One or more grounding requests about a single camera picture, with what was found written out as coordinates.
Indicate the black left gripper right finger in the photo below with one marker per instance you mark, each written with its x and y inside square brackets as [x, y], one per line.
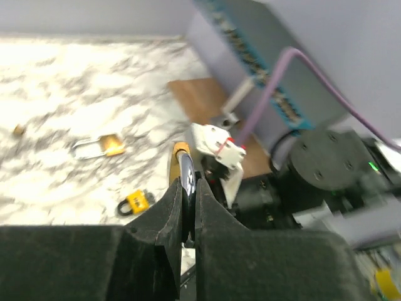
[235, 263]

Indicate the metal switch stand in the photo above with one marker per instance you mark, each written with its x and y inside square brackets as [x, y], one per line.
[229, 117]

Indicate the long-shackle brass padlock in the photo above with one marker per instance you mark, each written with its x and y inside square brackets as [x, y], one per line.
[103, 146]

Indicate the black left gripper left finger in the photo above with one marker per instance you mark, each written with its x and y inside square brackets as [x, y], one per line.
[138, 261]

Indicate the white plastic tap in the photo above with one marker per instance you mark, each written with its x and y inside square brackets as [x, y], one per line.
[19, 130]

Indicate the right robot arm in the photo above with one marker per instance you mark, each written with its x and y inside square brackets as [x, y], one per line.
[331, 181]

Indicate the yellow black padlock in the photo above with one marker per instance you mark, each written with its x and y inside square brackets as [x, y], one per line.
[136, 203]

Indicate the blue network switch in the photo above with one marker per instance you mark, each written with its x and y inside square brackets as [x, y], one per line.
[241, 39]

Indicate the small brass padlock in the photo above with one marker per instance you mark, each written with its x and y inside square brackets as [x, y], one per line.
[182, 167]

